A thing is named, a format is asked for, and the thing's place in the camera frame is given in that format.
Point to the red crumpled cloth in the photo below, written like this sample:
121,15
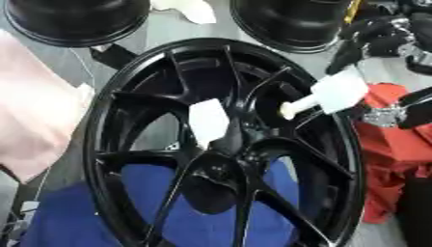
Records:
396,148

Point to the black block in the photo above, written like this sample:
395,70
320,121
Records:
112,57

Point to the black spoked wheel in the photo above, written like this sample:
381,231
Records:
169,96

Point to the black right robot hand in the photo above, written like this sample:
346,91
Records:
382,35

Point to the black round wheel rim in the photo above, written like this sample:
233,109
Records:
73,19
287,22

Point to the pale pink cloth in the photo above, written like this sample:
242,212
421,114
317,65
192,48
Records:
34,109

